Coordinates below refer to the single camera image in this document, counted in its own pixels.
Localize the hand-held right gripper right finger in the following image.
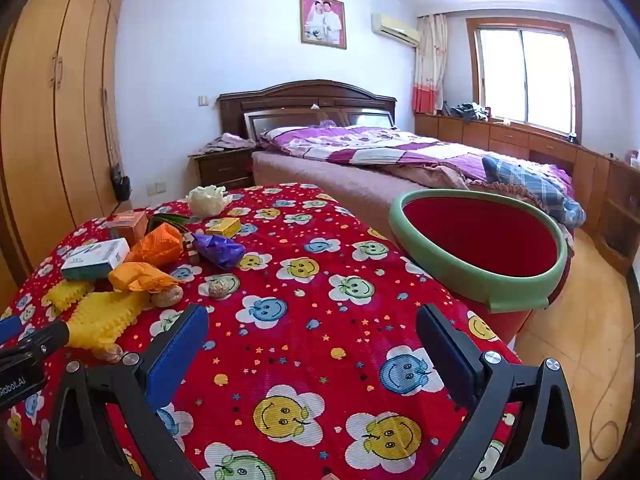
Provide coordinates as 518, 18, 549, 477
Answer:
416, 304, 583, 480

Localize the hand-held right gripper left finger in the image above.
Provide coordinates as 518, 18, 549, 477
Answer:
45, 304, 210, 480

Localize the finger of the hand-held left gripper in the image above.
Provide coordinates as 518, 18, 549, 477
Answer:
19, 320, 71, 360
0, 316, 24, 347

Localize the red bin with green rim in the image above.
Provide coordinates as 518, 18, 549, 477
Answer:
389, 188, 572, 346

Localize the beige stone near cloth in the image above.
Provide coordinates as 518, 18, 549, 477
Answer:
151, 285, 184, 309

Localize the yellow waffle cloth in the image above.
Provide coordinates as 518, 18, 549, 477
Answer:
67, 290, 154, 351

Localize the yellow-orange crumpled cloth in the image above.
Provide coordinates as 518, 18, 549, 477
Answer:
108, 261, 179, 295

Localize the white teal cardboard box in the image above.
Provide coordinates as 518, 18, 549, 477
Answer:
61, 238, 131, 281

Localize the purple crumpled wrapper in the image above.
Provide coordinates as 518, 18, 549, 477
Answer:
192, 232, 246, 269

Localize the orange cardboard box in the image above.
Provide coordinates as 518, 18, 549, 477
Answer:
109, 211, 149, 247

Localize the yellow cardboard box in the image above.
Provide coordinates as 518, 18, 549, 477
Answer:
206, 218, 243, 239

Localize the red smiley flower tablecloth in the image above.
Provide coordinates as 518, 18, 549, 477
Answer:
0, 182, 523, 480

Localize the white crumpled plastic bag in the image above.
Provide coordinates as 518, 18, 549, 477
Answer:
187, 185, 232, 219

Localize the black hanging bag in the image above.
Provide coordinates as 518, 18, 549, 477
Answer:
110, 165, 132, 201

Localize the blue plaid cloth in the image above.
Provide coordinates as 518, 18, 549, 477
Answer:
482, 155, 587, 227

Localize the dark wooden nightstand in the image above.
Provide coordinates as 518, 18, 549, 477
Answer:
192, 147, 256, 191

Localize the purple patterned quilt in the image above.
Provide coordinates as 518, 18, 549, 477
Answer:
260, 125, 576, 201

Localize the pink clothes pile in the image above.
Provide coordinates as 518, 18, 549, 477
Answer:
200, 132, 257, 154

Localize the wooden wardrobe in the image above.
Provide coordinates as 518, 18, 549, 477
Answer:
0, 0, 127, 288

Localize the wooden cabinet row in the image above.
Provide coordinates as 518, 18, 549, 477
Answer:
414, 112, 640, 277

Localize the dark clothes pile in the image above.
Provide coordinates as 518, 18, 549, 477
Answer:
440, 102, 491, 124

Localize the wooden framed window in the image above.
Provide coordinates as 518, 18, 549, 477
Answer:
466, 17, 584, 137

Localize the patterned curtain with red hem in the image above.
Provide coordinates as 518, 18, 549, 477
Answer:
412, 14, 449, 115

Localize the dark wooden bed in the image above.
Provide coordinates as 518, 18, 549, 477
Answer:
218, 80, 576, 211

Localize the thin floor cable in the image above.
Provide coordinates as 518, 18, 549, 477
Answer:
586, 355, 622, 467

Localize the wall air conditioner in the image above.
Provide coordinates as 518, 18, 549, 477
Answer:
371, 12, 421, 49

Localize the framed wall photo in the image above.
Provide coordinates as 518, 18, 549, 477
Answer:
299, 0, 348, 50

